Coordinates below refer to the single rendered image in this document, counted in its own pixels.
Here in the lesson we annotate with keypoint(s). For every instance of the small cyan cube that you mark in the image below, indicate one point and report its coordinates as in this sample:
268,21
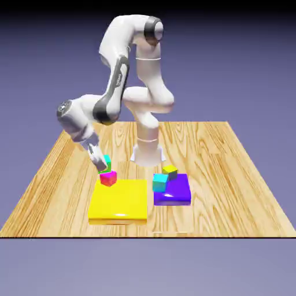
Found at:
160,182

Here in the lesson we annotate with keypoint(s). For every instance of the large purple box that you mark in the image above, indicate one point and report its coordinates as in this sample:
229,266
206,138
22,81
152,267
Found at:
176,192

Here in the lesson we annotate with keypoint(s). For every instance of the small red cube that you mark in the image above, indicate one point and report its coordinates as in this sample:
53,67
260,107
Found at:
108,178

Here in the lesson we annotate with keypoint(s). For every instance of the large yellow box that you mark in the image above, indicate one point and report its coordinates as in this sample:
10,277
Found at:
118,200

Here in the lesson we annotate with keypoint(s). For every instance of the small green cube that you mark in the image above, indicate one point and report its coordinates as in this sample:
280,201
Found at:
107,161

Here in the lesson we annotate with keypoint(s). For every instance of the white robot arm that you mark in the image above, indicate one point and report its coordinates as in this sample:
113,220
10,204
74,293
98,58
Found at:
148,76

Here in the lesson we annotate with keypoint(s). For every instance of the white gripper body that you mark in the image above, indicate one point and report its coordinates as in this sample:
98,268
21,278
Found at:
96,154

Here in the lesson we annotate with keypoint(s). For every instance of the small yellow cube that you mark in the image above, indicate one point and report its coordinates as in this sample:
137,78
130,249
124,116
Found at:
170,171

